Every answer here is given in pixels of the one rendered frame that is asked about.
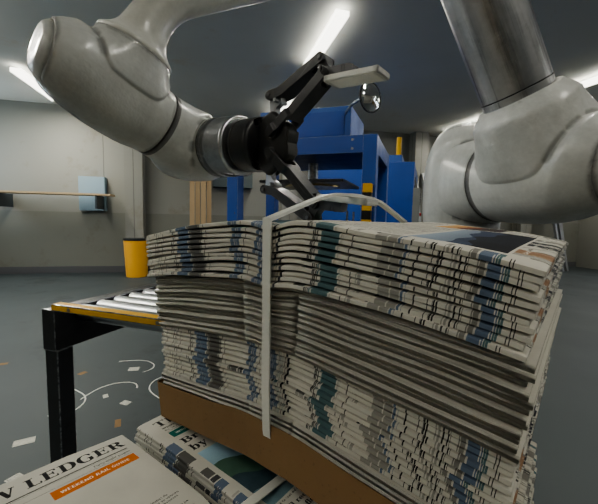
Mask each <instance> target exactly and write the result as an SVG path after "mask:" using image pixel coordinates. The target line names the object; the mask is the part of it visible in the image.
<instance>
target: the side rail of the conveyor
mask: <svg viewBox="0 0 598 504"><path fill-rule="evenodd" d="M157 285H162V284H157V283H153V284H148V285H144V286H140V287H135V288H131V289H127V290H122V291H118V292H113V293H109V294H105V295H100V296H96V297H92V298H87V299H83V300H78V301H74V302H70V303H72V304H79V305H82V304H92V305H96V303H97V302H98V301H99V300H101V299H105V300H113V299H114V298H115V297H116V296H118V295H121V296H128V295H129V294H130V293H131V292H140V293H142V292H143V290H144V289H155V288H156V286H157ZM42 328H43V349H45V350H50V351H55V352H56V351H59V350H61V349H64V348H67V347H70V346H73V345H76V344H78V343H81V342H84V341H87V340H90V339H93V338H95V337H98V336H101V335H104V334H107V333H110V332H112V331H115V330H118V329H121V328H124V327H123V326H116V325H110V324H103V323H97V322H91V321H84V320H79V319H78V318H77V316H76V314H71V313H64V312H58V311H52V310H51V307H48V308H43V309H42Z"/></svg>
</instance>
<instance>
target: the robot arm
mask: <svg viewBox="0 0 598 504"><path fill-rule="evenodd" d="M266 1H269V0H133V1H132V2H131V3H130V4H129V6H128V7H127V8H126V9H125V10H124V11H123V12H122V13H121V15H119V16H118V17H116V18H113V19H98V20H97V21H96V23H95V24H94V26H91V27H90V26H89V25H87V24H86V23H84V22H83V21H81V20H79V19H77V18H72V17H64V16H52V17H51V18H49V19H43V20H41V21H40V22H39V23H38V25H37V26H36V28H35V30H34V32H33V35H32V38H31V41H30V44H29V48H28V53H27V65H28V69H29V70H30V72H31V74H32V75H33V77H34V79H35V81H36V82H37V84H38V85H39V86H40V88H41V89H42V90H43V91H44V92H45V93H46V94H47V95H48V96H49V97H50V98H51V99H52V100H53V101H55V102H56V103H57V104H58V105H59V106H61V107H62V108H63V109H64V110H66V111H67V112H68V113H70V114H71V115H73V116H74V117H75V118H77V119H78V120H80V121H81V122H83V123H84V124H86V125H87V126H89V127H91V128H92V129H94V130H95V131H97V132H99V133H101V134H102V135H104V136H106V137H108V138H110V139H112V140H114V141H116V142H118V143H120V144H122V145H125V146H128V147H130V148H133V149H135V150H137V151H139V152H140V153H142V154H144V155H145V156H147V157H148V158H150V159H151V160H152V162H153V163H154V165H155V166H156V167H157V168H158V169H159V170H160V171H162V172H163V173H165V174H167V175H168V176H171V177H173V178H176V179H180V180H186V181H210V180H215V179H218V178H220V177H237V176H249V175H251V174H252V173H253V172H264V173H266V174H267V175H266V183H265V185H262V186H261V187H260V192H261V193H263V194H267V195H271V196H273V197H274V198H275V199H277V200H278V201H279V202H280V203H282V204H283V205H284V206H286V207H287V208H289V207H291V206H294V205H296V204H299V203H301V202H303V201H302V200H301V199H299V198H298V197H297V196H295V195H294V194H293V193H291V192H290V191H289V190H287V189H285V188H282V184H280V182H279V181H277V179H276V176H277V175H279V174H280V173H281V174H283V175H284V176H285V177H286V178H287V179H288V181H289V182H290V183H291V184H292V185H293V187H294V188H295V189H296V190H297V192H298V193H299V194H300V195H301V196H302V198H303V199H304V200H305V201H306V200H308V199H311V198H314V197H317V196H319V195H324V194H320V192H319V191H318V190H317V189H316V188H315V187H314V185H313V184H312V183H311V182H310V181H309V179H308V178H307V177H306V176H305V175H304V174H303V172H302V171H301V170H300V169H301V168H300V167H299V165H298V164H297V163H296V162H295V161H294V159H295V157H296V156H297V154H298V149H297V142H298V138H299V132H297V129H298V128H299V127H300V126H301V124H302V123H303V122H304V118H305V116H306V115H307V114H308V113H309V112H310V111H311V109H312V108H313V107H314V106H315V105H316V104H317V103H318V101H319V100H320V99H321V98H322V97H323V96H324V94H325V93H326V92H327V91H328V90H329V89H330V88H331V86H332V87H334V88H336V89H340V88H346V87H352V86H358V85H363V84H369V83H375V82H381V81H387V80H389V78H390V74H389V73H388V72H387V71H386V70H384V69H383V68H382V67H380V66H379V65H373V66H368V67H363V68H359V67H357V66H356V65H354V64H353V63H345V64H340V65H335V66H333V65H334V60H333V59H332V58H331V57H329V56H328V55H326V54H325V53H323V52H321V51H319V52H317V53H316V54H315V55H314V56H313V57H312V58H310V59H309V60H308V61H307V62H306V63H305V64H303V65H302V66H301V67H300V68H299V69H298V70H297V71H295V72H294V73H293V74H292V75H291V76H290V77H289V78H287V79H286V80H285V81H284V82H283V83H282V84H281V85H279V86H278V87H276V88H273V89H271V90H268V91H267V92H266V94H265V98H266V99H267V100H269V101H270V112H269V113H268V114H267V115H266V116H263V117H254V118H247V117H245V116H242V115H230V116H224V117H212V116H211V115H210V114H209V113H206V112H204V111H202V110H200V109H198V108H196V107H194V106H192V105H190V104H188V103H187V102H185V101H183V100H182V99H180V98H179V97H177V96H176V95H175V94H173V93H172V92H171V91H170V83H169V77H170V74H171V71H172V70H171V67H170V65H169V63H168V60H167V56H166V48H167V44H168V41H169V38H170V36H171V34H172V33H173V32H174V30H175V29H176V28H177V27H178V26H179V25H181V24H182V23H184V22H186V21H189V20H191V19H195V18H198V17H203V16H207V15H211V14H216V13H220V12H224V11H229V10H233V9H237V8H242V7H246V6H250V5H255V4H259V3H263V2H266ZM440 1H441V3H442V6H443V8H444V11H445V14H446V16H447V19H448V22H449V24H450V27H451V29H452V32H453V35H454V37H455V40H456V42H457V45H458V48H459V50H460V53H461V55H462V58H463V61H464V63H465V66H466V69H467V71H468V74H469V76H470V79H471V82H472V84H473V87H474V89H475V92H476V95H477V97H478V100H479V102H480V105H481V108H482V110H483V112H482V113H481V114H480V115H479V117H478V119H477V121H472V122H464V123H459V124H456V125H453V126H450V127H448V128H447V129H446V130H444V132H443V133H441V134H440V135H439V136H438V137H437V139H436V141H435V142H434V144H433V146H432V148H431V150H430V153H429V156H428V158H427V162H426V167H425V175H424V184H423V200H422V215H423V222H433V223H446V224H455V225H463V226H472V227H481V228H491V229H500V224H501V222H507V223H516V224H555V223H566V222H572V221H577V220H582V219H586V218H589V217H592V216H595V215H598V102H597V101H596V100H595V99H594V98H593V97H592V96H591V95H590V94H589V93H588V92H587V91H586V89H585V87H584V86H583V84H582V83H580V82H578V81H576V80H573V79H570V78H568V77H565V76H559V77H555V74H554V71H553V68H552V65H551V62H550V59H549V56H548V53H547V50H546V47H545V44H544V41H543V38H542V35H541V32H540V29H539V26H538V23H537V20H536V17H535V14H534V11H533V8H532V5H531V2H530V0H440ZM296 96H297V97H296ZM295 97H296V98H295ZM294 98H295V99H294ZM292 99H294V100H293V102H292V103H291V104H290V105H289V107H287V108H284V109H283V110H282V111H281V112H280V110H281V108H282V107H284V106H287V102H289V101H291V100H292ZM289 120H291V122H290V121H289ZM348 204H356V205H364V206H376V207H377V206H378V200H372V199H363V198H354V197H341V196H336V197H329V198H326V199H323V200H321V201H318V202H316V203H313V204H311V205H309V206H306V207H304V208H302V209H299V210H297V211H295V212H293V213H295V214H296V215H297V216H299V217H300V218H301V219H302V220H322V213H323V212H324V211H325V210H327V211H334V212H346V211H347V207H348Z"/></svg>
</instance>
